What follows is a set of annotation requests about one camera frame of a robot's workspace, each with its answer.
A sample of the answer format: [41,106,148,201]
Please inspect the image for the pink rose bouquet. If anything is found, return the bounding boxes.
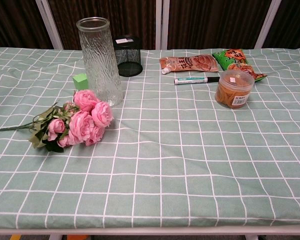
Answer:
[0,89,115,153]

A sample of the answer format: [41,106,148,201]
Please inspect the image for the textured clear glass vase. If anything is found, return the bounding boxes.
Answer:
[75,16,125,108]

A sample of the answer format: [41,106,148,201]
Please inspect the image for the green white checked tablecloth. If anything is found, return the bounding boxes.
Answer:
[0,46,300,230]

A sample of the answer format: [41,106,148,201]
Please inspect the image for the white marker with black cap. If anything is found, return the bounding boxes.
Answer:
[173,76,220,85]

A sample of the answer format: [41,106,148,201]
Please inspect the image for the black mesh pen holder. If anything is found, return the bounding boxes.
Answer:
[112,35,144,77]

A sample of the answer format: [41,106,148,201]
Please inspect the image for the orange sauce pouch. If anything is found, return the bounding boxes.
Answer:
[159,53,219,75]

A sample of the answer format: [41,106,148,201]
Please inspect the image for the small green cube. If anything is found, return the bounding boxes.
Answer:
[72,73,89,91]

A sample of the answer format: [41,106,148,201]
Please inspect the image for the clear jar of rubber bands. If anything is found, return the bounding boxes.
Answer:
[214,69,255,109]

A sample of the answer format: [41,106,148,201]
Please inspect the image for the green snack bag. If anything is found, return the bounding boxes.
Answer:
[212,48,268,83]

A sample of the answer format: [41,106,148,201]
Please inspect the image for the white partition post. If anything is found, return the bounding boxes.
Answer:
[154,0,171,50]
[34,0,64,50]
[254,0,283,49]

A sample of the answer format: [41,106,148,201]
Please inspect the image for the white table frame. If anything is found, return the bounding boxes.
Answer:
[0,226,300,240]

